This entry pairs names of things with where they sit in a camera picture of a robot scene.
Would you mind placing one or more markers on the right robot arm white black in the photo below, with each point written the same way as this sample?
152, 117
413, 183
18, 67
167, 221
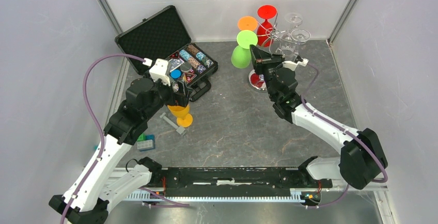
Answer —
361, 158

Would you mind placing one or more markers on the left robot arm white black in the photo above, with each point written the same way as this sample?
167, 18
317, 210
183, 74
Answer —
89, 199

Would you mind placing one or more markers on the yellow plastic wine glass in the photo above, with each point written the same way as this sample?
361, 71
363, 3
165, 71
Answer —
184, 118

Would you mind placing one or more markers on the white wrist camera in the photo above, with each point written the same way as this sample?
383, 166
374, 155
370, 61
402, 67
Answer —
159, 71
292, 65

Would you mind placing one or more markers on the red plastic wine glass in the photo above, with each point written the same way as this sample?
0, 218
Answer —
265, 12

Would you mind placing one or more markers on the green toy brick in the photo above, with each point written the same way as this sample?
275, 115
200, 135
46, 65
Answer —
141, 137

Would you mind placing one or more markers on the blue round dealer chip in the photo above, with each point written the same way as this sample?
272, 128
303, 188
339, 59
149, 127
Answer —
175, 74

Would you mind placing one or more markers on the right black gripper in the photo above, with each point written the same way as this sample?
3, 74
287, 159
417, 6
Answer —
260, 58

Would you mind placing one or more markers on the orange plastic wine glass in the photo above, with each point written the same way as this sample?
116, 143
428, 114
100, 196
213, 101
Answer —
247, 23

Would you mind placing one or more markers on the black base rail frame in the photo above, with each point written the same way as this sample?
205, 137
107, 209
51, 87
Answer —
229, 184

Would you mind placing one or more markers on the green plastic wine glass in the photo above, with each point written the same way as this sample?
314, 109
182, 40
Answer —
241, 55

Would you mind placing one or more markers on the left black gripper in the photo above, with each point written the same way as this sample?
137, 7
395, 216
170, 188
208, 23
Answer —
176, 98

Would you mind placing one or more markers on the chrome wine glass rack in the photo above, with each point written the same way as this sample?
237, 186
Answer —
256, 81

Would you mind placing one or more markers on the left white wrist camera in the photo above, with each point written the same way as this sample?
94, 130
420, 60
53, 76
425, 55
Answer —
159, 71

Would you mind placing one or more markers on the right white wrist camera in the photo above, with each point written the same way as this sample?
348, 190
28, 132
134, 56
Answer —
292, 65

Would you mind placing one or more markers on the black poker chip case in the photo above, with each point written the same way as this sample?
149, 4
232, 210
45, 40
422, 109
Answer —
164, 36

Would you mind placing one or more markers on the clear wine glass rear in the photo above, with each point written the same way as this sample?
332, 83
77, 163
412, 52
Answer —
286, 43

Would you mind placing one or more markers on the clear wine glass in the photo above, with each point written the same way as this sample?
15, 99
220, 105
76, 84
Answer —
299, 37
286, 43

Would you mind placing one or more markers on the playing card deck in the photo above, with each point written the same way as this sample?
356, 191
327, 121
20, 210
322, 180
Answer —
175, 63

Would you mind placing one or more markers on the clear wine glass front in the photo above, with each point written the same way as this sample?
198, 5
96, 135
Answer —
299, 37

